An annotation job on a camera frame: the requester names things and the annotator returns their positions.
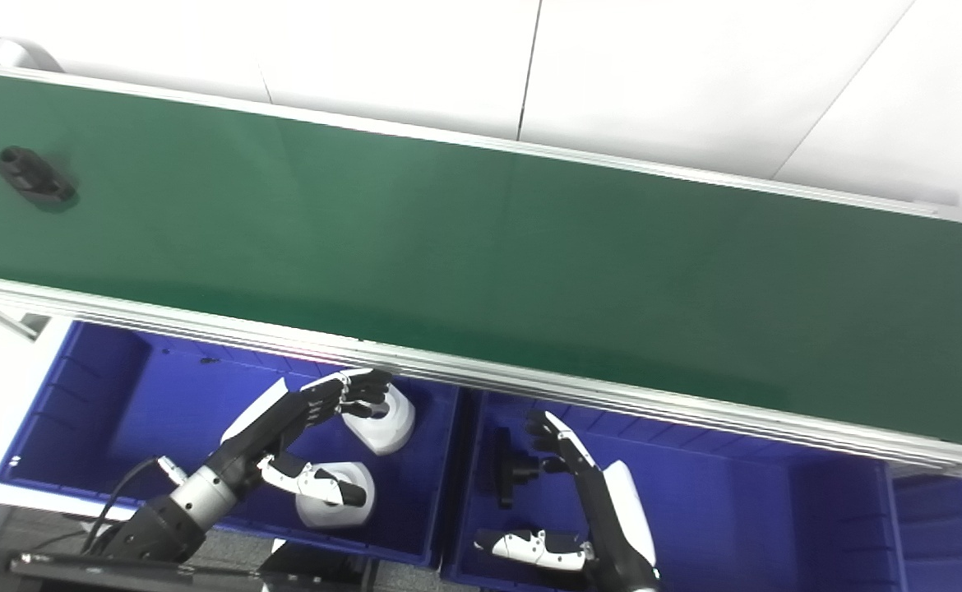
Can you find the black T-shaped part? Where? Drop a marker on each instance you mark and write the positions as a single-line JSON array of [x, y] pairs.
[[504, 469]]

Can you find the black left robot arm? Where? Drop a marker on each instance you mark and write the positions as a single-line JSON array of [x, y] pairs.
[[168, 522]]

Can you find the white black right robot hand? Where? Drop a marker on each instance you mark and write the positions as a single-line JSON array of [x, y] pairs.
[[612, 526]]

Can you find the black robot torso plate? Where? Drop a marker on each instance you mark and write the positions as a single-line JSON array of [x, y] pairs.
[[119, 575]]

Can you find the grey conveyor end housing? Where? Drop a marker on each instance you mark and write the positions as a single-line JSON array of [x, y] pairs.
[[4, 51]]

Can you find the blue bin with white parts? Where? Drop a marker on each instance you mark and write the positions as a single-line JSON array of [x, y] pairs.
[[119, 411]]

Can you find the black oval flange part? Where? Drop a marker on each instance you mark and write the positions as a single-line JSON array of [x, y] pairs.
[[33, 177]]

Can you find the green conveyor belt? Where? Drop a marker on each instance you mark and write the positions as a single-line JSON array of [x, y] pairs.
[[481, 271], [448, 374]]

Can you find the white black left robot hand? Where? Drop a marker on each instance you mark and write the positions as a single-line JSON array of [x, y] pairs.
[[284, 419]]

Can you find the aluminium conveyor leg bracket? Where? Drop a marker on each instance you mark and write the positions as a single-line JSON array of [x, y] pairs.
[[12, 321]]

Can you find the white round dome part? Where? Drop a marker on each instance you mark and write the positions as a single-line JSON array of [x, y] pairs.
[[390, 427], [316, 514]]

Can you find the blue bin with black part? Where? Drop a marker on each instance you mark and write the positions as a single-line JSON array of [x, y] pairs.
[[736, 510]]

